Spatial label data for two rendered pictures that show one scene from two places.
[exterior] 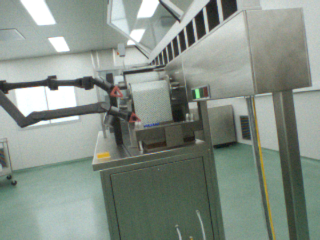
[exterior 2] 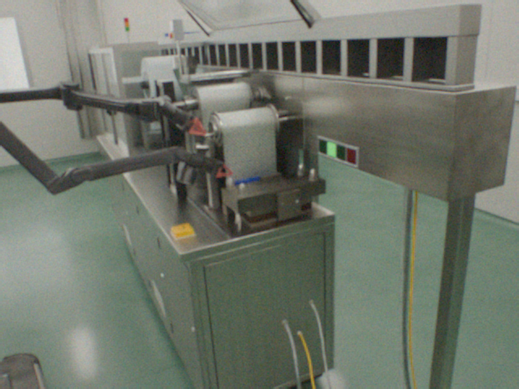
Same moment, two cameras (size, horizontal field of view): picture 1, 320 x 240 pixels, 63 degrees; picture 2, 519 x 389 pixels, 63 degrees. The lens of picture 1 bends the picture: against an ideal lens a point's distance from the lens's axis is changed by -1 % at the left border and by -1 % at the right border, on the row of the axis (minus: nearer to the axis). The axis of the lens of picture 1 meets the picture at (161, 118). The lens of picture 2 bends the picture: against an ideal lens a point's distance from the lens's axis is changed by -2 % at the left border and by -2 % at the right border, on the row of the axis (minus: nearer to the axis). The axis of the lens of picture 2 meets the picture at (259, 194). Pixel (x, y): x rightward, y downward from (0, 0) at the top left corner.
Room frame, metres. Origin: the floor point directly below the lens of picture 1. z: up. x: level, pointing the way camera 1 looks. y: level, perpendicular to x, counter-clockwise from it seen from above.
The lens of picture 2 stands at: (-0.03, 0.41, 1.60)
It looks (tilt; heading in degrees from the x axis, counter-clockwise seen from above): 20 degrees down; 347
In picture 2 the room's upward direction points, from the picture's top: 4 degrees counter-clockwise
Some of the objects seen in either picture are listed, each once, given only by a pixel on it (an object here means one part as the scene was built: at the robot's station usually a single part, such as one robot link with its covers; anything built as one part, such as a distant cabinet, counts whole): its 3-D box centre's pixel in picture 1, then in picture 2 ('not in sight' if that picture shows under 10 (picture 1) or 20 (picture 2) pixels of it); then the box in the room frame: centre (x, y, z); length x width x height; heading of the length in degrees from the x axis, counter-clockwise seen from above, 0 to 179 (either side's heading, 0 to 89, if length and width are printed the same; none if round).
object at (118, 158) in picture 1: (130, 136); (173, 164); (2.68, 0.33, 0.88); 2.52 x 0.66 x 0.04; 12
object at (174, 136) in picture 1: (174, 136); (289, 204); (1.52, -0.06, 0.97); 0.10 x 0.03 x 0.11; 102
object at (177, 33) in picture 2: (120, 50); (175, 30); (2.29, 0.26, 1.66); 0.07 x 0.07 x 0.10; 11
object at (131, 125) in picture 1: (128, 124); (208, 174); (1.77, 0.22, 1.05); 0.06 x 0.05 x 0.31; 102
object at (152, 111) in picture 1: (154, 113); (250, 161); (1.71, 0.04, 1.11); 0.23 x 0.01 x 0.18; 102
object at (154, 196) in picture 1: (138, 179); (184, 228); (2.68, 0.32, 0.43); 2.52 x 0.64 x 0.86; 12
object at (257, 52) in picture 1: (170, 88); (247, 95); (2.48, -0.13, 1.29); 3.10 x 0.28 x 0.30; 12
